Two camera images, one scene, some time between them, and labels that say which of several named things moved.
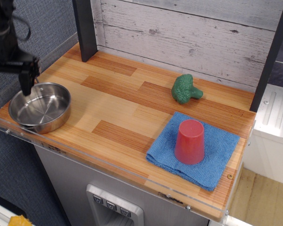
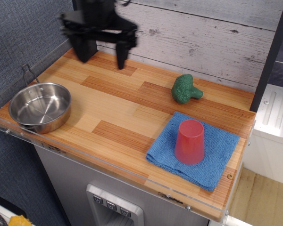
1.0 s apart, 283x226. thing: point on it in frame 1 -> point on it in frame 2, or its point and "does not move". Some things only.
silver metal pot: (47, 108) does not move
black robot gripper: (6, 57) -> (99, 18)
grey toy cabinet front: (68, 181) does not move
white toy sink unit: (269, 150) does not move
